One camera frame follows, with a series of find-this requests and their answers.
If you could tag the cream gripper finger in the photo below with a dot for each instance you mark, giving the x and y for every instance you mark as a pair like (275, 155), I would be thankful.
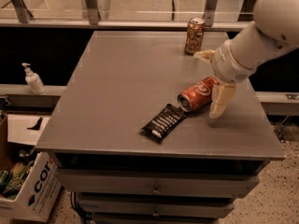
(205, 55)
(222, 95)

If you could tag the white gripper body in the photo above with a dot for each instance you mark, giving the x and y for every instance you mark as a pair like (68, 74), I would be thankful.
(230, 63)

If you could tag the red coke can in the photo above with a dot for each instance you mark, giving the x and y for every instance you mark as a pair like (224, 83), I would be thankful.
(197, 95)

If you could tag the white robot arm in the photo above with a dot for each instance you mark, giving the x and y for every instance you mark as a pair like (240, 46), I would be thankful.
(273, 33)

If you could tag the gold brown soda can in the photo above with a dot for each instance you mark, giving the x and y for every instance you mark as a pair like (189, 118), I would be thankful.
(195, 35)

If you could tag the black snack bar wrapper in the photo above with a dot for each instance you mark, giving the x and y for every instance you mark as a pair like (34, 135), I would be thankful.
(164, 122)

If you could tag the grey drawer cabinet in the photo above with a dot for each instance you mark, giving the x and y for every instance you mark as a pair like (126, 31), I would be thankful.
(122, 81)

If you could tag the middle cabinet drawer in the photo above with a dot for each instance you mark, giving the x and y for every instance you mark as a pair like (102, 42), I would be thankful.
(154, 206)

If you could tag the cabinet drawer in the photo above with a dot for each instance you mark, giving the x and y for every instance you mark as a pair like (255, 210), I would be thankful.
(154, 206)
(158, 184)

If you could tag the top cabinet drawer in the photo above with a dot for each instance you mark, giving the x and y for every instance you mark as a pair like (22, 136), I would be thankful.
(158, 184)

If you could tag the white pump soap bottle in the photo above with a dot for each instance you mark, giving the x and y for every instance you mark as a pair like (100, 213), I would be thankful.
(33, 80)

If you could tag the white cardboard box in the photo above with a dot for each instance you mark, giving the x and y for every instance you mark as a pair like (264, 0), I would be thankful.
(37, 195)

